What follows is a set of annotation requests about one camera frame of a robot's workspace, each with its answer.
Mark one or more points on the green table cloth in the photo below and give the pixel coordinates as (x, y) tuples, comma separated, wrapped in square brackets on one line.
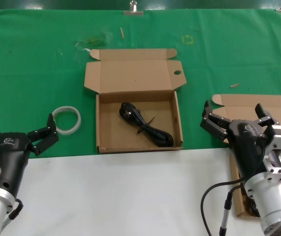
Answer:
[(32, 73)]

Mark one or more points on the thin wooden stick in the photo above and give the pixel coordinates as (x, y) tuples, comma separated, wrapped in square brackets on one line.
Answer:
[(122, 33)]

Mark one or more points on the aluminium right wrist camera mount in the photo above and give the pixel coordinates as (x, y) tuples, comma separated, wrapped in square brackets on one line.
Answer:
[(279, 150)]

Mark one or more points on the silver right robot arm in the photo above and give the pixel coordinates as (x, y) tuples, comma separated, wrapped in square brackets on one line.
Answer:
[(270, 201)]

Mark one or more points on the clear tape roll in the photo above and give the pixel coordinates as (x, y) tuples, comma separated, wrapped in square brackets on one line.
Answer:
[(77, 123)]

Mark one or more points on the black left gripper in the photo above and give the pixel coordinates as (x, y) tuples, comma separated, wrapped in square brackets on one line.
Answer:
[(12, 157)]

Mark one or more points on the short wooden stick piece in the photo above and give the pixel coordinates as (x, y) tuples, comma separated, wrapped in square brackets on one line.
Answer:
[(235, 85)]

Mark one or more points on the open cardboard box with hole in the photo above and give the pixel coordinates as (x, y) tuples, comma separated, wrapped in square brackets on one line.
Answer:
[(133, 71)]

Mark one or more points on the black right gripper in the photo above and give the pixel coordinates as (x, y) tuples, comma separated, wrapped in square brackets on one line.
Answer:
[(247, 147)]

